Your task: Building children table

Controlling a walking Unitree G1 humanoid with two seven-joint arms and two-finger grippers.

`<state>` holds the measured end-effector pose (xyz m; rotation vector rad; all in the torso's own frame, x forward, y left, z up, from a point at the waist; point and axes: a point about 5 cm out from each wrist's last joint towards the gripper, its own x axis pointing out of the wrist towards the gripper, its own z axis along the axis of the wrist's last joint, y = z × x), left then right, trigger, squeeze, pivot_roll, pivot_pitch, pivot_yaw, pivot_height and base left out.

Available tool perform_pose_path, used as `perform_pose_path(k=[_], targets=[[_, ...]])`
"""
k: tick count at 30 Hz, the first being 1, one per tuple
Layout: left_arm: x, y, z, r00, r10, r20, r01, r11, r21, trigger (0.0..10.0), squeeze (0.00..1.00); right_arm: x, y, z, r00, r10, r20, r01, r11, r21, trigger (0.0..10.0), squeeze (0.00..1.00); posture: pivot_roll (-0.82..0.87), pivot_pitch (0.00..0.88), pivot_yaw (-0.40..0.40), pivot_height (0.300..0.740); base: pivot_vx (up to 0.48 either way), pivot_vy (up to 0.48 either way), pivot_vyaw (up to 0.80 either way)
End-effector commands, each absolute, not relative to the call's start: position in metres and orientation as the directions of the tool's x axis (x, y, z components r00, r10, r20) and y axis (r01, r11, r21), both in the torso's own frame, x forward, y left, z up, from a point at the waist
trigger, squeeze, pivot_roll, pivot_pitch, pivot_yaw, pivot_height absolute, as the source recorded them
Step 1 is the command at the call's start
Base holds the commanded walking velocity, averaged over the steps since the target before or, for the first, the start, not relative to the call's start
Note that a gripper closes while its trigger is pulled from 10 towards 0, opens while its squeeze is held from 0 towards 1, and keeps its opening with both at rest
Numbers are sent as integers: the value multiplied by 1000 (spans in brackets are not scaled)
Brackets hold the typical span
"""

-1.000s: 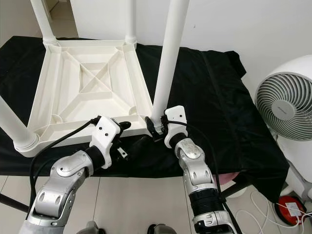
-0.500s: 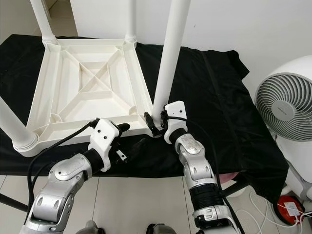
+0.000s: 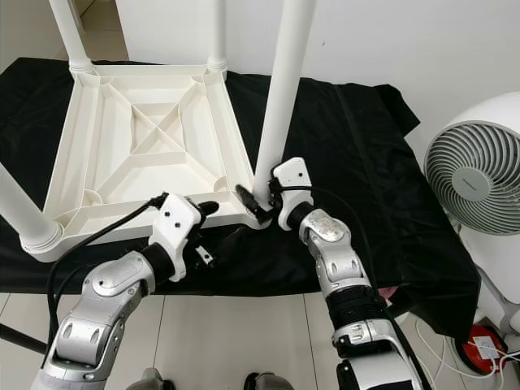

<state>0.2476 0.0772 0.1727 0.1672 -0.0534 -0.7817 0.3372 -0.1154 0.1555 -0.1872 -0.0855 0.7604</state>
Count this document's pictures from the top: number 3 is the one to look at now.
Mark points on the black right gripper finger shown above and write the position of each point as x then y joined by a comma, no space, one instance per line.
250,201

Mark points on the white plastic table top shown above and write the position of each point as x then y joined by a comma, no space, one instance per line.
138,146

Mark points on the white plastic table leg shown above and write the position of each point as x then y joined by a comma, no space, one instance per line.
71,32
32,215
217,32
284,81

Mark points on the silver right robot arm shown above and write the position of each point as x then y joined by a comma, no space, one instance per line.
337,256

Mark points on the black tablecloth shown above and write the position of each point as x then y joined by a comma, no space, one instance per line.
390,203

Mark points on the pink cloth bundle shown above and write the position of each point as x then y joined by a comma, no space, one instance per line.
388,292

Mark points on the grey right robot foot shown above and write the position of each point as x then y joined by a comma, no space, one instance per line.
268,382

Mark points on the grey robot foot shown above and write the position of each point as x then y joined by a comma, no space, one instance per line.
150,380
268,382

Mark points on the grey left robot foot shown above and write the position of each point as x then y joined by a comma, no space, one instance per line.
150,380

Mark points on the white round fan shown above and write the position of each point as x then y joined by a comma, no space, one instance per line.
475,171

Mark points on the black metal table leg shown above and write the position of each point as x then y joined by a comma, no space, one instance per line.
20,337

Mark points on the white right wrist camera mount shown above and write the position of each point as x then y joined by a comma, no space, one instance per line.
292,175

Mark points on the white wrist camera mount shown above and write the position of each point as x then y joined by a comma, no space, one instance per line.
180,223
292,175

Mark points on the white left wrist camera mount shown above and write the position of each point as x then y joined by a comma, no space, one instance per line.
180,223

